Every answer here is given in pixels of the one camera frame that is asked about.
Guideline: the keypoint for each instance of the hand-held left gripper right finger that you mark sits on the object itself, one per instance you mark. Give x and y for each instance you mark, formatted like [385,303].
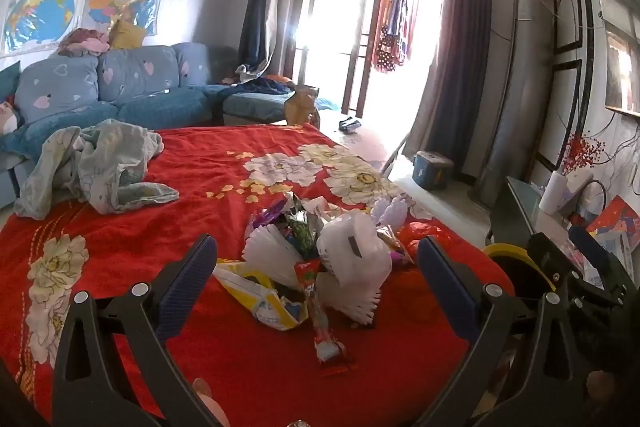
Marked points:
[450,287]

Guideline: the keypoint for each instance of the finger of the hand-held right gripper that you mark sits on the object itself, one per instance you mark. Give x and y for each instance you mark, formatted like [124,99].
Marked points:
[587,247]
[542,257]

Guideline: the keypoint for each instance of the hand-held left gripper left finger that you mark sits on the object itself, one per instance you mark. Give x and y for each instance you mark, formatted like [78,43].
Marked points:
[187,287]

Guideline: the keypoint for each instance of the yellow rimmed trash bin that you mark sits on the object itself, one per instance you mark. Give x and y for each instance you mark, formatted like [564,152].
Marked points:
[500,250]

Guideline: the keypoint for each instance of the yellow snack wrapper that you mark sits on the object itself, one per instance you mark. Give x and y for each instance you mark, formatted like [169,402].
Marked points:
[265,304]

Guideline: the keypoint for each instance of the purple wrapper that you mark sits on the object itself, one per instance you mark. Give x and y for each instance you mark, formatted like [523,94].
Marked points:
[267,213]

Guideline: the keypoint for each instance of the green foil wrapper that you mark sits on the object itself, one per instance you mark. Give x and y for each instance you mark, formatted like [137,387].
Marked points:
[302,229]

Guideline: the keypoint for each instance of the red snack wrapper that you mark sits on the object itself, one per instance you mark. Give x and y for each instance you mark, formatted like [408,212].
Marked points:
[320,322]

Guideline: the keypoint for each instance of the red printed board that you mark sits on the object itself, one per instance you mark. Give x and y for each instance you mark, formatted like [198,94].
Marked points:
[617,222]

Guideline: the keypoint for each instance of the white box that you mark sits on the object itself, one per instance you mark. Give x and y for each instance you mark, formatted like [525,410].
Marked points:
[577,192]

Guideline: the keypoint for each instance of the glass topped media cabinet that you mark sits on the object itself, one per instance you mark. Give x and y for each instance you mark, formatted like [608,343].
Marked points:
[515,202]

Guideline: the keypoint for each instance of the white paper roll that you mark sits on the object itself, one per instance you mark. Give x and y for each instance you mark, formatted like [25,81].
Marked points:
[554,192]

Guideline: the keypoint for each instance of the red berry branches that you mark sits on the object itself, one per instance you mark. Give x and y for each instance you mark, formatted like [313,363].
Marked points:
[582,152]

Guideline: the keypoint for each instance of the red floral blanket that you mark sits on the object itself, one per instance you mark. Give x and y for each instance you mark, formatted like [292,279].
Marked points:
[260,357]

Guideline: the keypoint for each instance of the blue storage box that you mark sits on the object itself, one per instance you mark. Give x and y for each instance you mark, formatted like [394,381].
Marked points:
[432,169]

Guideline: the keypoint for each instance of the silver tower air conditioner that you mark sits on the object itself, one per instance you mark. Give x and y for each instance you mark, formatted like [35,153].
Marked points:
[520,97]

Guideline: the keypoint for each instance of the grey green crumpled cloth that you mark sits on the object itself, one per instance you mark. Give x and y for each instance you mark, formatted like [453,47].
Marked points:
[90,157]

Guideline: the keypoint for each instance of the dark coffee table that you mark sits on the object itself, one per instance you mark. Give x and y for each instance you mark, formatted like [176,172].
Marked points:
[365,144]

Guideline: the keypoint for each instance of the blue patterned sofa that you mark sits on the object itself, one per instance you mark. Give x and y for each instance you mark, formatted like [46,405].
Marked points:
[150,107]

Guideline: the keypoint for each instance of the small blue object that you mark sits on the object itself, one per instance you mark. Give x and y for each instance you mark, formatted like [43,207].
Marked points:
[349,125]

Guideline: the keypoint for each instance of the brown paper bag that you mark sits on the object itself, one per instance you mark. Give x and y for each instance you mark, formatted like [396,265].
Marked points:
[300,107]

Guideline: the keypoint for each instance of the grey curtain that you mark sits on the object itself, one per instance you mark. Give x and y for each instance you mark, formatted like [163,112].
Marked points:
[455,32]

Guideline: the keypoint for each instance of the yellow pillow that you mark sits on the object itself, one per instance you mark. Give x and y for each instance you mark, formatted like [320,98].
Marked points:
[125,36]

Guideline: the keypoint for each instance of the hanging laundry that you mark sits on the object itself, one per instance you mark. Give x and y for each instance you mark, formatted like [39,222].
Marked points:
[395,32]

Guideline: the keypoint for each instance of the pink clothes pile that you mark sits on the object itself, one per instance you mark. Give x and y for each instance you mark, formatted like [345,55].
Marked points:
[82,42]

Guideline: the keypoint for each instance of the teal cushion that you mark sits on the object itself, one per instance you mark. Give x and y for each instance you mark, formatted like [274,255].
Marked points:
[9,82]

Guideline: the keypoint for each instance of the dark blue curtain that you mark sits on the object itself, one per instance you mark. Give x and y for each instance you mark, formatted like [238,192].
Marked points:
[257,7]

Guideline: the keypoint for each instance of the black wall frame decor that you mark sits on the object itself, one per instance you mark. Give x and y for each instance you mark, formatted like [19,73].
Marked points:
[567,2]

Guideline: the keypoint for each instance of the country map wall poster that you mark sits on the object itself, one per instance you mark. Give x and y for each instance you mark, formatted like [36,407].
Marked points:
[115,4]

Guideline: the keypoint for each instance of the world map wall poster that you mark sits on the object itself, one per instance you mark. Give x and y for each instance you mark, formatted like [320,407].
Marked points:
[40,17]

